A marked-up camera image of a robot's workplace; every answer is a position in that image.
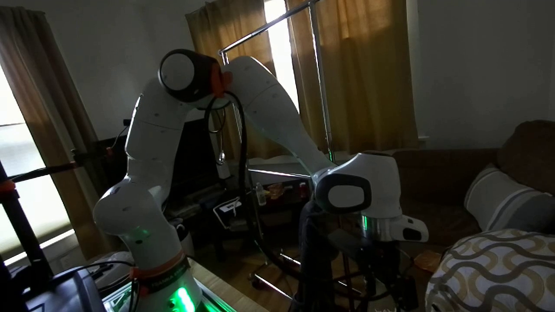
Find black television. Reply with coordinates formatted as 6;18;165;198
171;120;219;200

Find mustard curtain right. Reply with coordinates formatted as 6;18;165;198
288;0;419;153

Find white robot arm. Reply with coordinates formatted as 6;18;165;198
94;49;429;312

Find silver clothes rack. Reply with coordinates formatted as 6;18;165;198
217;0;372;309

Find mustard curtain left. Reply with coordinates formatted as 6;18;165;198
184;0;288;162

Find black camera tripod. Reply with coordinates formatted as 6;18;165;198
0;163;106;312

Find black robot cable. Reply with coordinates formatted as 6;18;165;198
203;91;302;279

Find mustard curtain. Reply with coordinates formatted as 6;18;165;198
184;0;288;162
288;0;419;153

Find white striped cushion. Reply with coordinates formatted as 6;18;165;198
464;167;555;234

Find brown side window curtain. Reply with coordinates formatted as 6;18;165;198
0;7;113;260

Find dark grey hanging garment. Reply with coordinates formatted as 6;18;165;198
290;201;339;312

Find brown sofa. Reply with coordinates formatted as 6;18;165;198
396;120;555;312

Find patterned beige pillow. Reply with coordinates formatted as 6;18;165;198
425;229;555;312

